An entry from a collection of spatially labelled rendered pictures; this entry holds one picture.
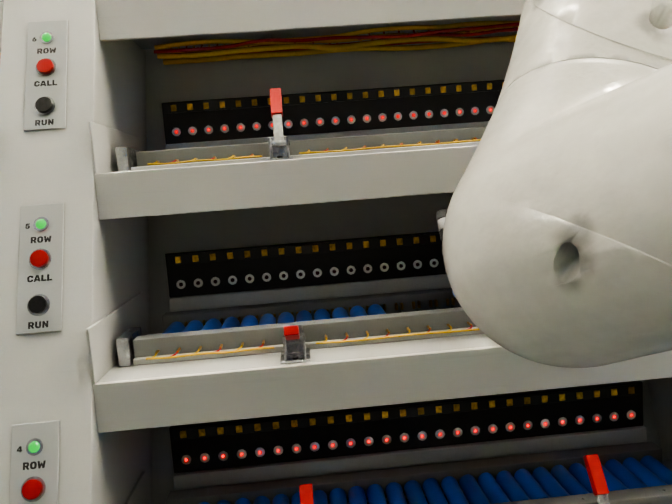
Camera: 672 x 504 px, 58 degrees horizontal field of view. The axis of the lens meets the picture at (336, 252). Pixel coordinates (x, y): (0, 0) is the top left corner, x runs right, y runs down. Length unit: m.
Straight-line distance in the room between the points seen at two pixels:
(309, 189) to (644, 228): 0.44
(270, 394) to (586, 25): 0.40
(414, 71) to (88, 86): 0.44
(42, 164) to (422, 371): 0.41
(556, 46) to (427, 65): 0.62
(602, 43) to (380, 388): 0.37
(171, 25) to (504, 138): 0.50
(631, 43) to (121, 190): 0.48
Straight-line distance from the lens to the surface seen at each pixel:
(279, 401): 0.57
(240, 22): 0.70
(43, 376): 0.61
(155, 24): 0.71
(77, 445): 0.59
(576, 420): 0.78
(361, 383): 0.57
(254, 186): 0.61
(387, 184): 0.61
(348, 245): 0.73
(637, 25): 0.30
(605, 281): 0.22
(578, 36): 0.30
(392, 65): 0.90
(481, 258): 0.24
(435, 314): 0.62
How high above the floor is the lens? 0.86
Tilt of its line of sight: 15 degrees up
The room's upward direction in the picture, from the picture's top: 6 degrees counter-clockwise
